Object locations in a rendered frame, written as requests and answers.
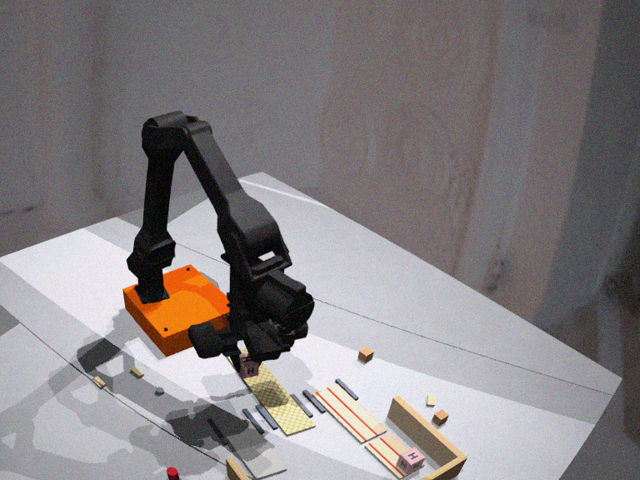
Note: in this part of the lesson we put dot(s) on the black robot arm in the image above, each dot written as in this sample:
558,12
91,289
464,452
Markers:
246,228

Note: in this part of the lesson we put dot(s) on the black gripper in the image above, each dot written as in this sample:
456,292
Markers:
210,343

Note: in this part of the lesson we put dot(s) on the red cylinder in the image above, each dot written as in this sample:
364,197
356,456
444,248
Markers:
172,473

